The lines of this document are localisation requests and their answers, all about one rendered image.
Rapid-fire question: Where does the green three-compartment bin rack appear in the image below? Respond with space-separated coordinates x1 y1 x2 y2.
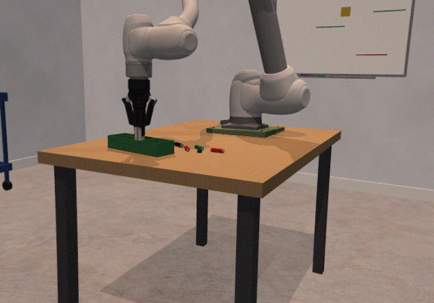
108 133 174 157

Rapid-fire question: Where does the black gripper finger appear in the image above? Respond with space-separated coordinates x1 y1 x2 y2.
122 95 139 140
138 95 157 140

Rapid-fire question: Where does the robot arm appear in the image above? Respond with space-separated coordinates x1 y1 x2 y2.
123 0 311 130

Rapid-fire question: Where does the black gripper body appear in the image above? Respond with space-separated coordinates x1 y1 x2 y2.
127 79 151 105

